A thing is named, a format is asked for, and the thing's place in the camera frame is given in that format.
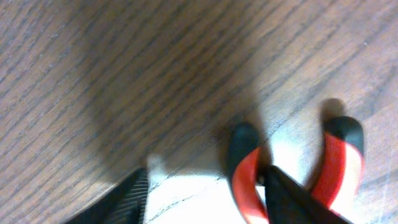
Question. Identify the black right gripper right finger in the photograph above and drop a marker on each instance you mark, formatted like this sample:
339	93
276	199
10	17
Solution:
288	202

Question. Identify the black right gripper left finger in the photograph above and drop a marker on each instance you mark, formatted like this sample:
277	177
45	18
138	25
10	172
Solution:
125	204

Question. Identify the red handled small pliers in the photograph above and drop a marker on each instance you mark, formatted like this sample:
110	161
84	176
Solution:
338	182

